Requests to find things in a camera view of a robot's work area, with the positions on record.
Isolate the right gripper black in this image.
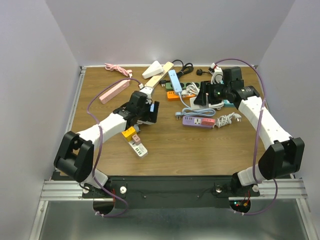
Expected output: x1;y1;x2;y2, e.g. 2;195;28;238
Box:
192;79;231;106

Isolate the white cube socket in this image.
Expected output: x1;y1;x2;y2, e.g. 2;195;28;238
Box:
189;97;202;111

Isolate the small pink plug adapter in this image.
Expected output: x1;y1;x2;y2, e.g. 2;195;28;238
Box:
132;134;141;145

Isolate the yellow cube socket adapter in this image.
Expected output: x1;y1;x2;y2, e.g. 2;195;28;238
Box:
121;126;137;142

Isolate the white usb power strip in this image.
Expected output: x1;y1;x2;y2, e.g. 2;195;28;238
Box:
128;141;148;158

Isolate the round light blue socket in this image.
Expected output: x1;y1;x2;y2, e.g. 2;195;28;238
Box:
150;104;155;113

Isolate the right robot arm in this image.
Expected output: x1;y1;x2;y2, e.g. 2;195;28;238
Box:
194;63;305;195

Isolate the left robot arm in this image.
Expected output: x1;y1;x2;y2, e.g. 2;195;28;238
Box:
53;87;160;197

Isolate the small black two-pin plug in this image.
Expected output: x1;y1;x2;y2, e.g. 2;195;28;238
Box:
159;79;167;87

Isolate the purple pink power strip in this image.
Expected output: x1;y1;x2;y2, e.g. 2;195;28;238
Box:
182;116;216;129

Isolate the teal long power strip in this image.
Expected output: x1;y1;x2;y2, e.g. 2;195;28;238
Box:
223;99;235;108

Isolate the light blue power strip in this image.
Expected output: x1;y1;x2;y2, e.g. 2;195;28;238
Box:
168;69;183;95

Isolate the orange power strip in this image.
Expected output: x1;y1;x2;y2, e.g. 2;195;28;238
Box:
166;91;195;102

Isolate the dark green power strip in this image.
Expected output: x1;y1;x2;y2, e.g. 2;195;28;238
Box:
165;82;201;92

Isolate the beige wooden power strip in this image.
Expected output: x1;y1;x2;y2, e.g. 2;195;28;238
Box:
144;61;174;88

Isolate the white triangular power strip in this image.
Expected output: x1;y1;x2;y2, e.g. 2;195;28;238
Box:
142;60;164;79

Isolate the light blue cable with plug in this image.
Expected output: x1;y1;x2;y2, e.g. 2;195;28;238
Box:
174;94;216;120

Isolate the white coiled cable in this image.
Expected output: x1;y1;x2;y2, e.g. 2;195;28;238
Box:
186;83;243;130

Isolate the black coiled cable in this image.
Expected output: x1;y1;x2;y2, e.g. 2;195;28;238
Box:
172;59;195;76

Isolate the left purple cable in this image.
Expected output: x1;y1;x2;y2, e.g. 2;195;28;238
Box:
86;78;145;218

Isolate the purple cable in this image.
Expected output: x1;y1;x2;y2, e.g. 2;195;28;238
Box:
86;78;145;218
212;58;278;216

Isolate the pink coiled cable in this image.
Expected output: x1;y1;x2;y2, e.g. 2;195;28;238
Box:
104;63;133;78

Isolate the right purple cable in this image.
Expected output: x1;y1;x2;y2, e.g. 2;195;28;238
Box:
212;58;278;216

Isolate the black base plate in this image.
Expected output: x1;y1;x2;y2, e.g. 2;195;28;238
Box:
82;175;261;210

